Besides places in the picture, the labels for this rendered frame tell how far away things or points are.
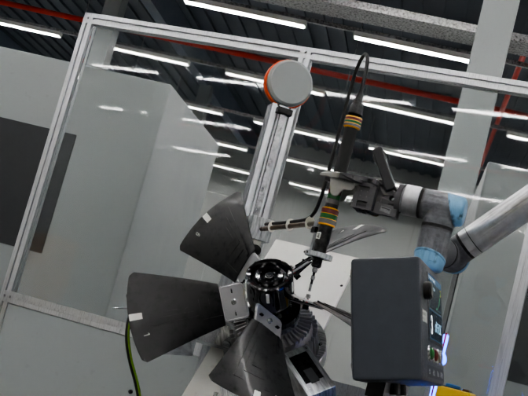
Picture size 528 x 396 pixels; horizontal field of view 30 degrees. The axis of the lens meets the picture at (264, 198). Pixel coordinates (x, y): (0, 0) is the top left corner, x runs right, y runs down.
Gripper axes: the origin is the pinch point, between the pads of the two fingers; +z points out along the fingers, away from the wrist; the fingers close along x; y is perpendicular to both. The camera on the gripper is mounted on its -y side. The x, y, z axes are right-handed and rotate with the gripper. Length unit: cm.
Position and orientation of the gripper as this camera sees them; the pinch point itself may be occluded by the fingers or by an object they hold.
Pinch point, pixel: (328, 174)
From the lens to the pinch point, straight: 248.2
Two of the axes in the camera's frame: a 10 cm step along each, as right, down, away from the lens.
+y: -2.6, 9.6, -1.3
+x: 3.0, 2.1, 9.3
